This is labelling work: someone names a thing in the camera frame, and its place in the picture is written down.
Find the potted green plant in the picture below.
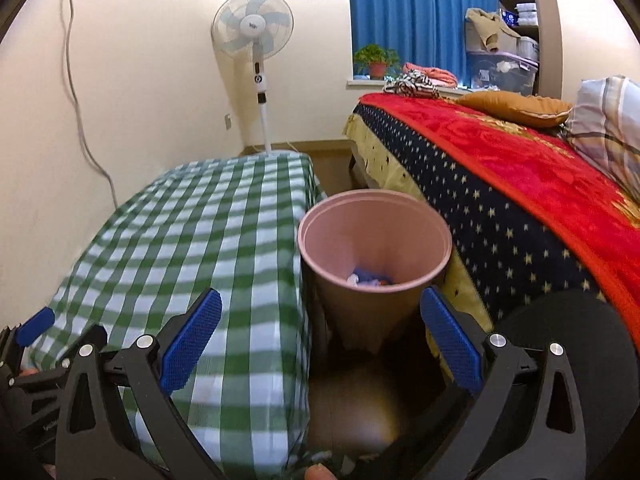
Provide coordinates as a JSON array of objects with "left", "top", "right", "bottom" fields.
[{"left": 353, "top": 44, "right": 401, "bottom": 80}]

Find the green checked tablecloth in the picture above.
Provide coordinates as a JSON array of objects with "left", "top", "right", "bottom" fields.
[{"left": 27, "top": 152, "right": 326, "bottom": 480}]

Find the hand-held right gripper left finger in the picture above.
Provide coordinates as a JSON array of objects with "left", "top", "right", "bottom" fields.
[{"left": 54, "top": 287, "right": 226, "bottom": 480}]

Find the pink folded cloth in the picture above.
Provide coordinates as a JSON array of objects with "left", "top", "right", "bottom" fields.
[{"left": 402, "top": 62, "right": 458, "bottom": 87}]

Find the pink plastic bin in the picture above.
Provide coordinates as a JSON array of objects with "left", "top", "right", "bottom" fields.
[{"left": 297, "top": 190, "right": 453, "bottom": 351}]

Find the brown jacket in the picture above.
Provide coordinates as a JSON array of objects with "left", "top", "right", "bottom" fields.
[{"left": 466, "top": 8, "right": 522, "bottom": 53}]

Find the white window sill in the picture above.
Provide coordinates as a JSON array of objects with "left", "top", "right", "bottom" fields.
[{"left": 346, "top": 77, "right": 476, "bottom": 98}]

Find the blue clear storage box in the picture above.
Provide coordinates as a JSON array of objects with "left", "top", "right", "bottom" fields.
[{"left": 466, "top": 51, "right": 540, "bottom": 96}]

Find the grey wall cable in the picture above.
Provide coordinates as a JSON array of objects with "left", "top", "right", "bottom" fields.
[{"left": 62, "top": 0, "right": 119, "bottom": 211}]

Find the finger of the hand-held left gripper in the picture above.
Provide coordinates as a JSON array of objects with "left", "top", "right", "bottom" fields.
[
  {"left": 62, "top": 324, "right": 108, "bottom": 366},
  {"left": 15, "top": 306, "right": 56, "bottom": 348}
]

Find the orange pillow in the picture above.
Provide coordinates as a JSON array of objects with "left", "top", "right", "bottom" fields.
[{"left": 455, "top": 91, "right": 573, "bottom": 128}]

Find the wooden bookshelf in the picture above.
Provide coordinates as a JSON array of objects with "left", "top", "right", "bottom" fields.
[{"left": 492, "top": 0, "right": 563, "bottom": 98}]

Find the plaid pillow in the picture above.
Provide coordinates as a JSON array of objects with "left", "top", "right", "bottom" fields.
[{"left": 562, "top": 76, "right": 640, "bottom": 203}]

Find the blue curtain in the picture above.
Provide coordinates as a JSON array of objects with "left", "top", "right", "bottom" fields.
[{"left": 346, "top": 0, "right": 501, "bottom": 86}]

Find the white standing fan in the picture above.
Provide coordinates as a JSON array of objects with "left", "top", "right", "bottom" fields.
[{"left": 211, "top": 0, "right": 301, "bottom": 156}]

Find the black white striped cloth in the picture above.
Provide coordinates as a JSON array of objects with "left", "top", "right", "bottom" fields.
[{"left": 382, "top": 71, "right": 441, "bottom": 100}]

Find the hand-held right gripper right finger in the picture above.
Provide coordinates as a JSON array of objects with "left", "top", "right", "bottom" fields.
[{"left": 380, "top": 286, "right": 588, "bottom": 480}]

